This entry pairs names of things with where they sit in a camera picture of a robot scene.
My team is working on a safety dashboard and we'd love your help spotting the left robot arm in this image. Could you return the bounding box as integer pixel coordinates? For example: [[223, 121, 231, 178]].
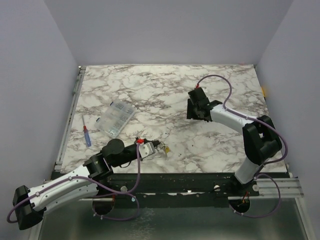
[[6, 138, 161, 231]]

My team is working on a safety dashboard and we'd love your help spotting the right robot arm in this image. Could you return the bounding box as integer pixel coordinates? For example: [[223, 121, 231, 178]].
[[186, 87, 282, 196]]

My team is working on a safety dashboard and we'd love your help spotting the clear plastic screw box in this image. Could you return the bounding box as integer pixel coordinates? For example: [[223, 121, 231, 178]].
[[94, 99, 137, 139]]

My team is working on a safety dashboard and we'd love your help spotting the blue red screwdriver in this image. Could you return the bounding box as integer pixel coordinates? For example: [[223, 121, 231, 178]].
[[81, 115, 92, 147]]

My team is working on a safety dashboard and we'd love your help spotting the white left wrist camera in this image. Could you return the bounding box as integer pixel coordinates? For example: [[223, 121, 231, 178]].
[[138, 142, 156, 159]]

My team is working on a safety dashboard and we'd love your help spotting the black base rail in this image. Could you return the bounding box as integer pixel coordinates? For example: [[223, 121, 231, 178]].
[[51, 171, 266, 210]]

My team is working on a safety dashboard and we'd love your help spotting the aluminium frame rail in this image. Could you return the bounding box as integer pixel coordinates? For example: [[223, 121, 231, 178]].
[[256, 178, 304, 199]]

